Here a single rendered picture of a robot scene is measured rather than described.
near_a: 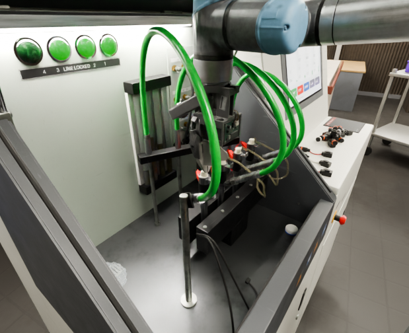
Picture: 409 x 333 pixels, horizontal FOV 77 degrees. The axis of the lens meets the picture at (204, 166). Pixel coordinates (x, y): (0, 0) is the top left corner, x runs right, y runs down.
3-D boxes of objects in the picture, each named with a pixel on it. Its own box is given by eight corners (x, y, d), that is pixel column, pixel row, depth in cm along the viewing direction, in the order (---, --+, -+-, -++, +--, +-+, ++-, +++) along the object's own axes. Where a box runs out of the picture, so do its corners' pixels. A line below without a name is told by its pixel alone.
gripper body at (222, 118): (221, 150, 51) (223, 89, 45) (187, 139, 56) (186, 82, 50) (240, 138, 56) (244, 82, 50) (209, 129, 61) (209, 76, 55)
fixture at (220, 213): (207, 273, 70) (207, 232, 63) (180, 255, 76) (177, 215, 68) (263, 209, 94) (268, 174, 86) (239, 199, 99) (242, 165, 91)
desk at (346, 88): (355, 95, 554) (365, 61, 520) (353, 111, 456) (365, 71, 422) (321, 92, 582) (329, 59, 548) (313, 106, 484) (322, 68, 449)
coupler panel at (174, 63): (179, 145, 91) (174, 48, 75) (172, 142, 92) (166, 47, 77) (201, 133, 99) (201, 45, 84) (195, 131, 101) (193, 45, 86)
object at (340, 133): (340, 152, 101) (344, 139, 98) (312, 145, 107) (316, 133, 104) (352, 134, 117) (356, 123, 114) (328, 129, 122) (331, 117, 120)
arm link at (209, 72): (184, 58, 48) (211, 54, 53) (185, 84, 50) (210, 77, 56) (218, 62, 44) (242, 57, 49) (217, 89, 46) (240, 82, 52)
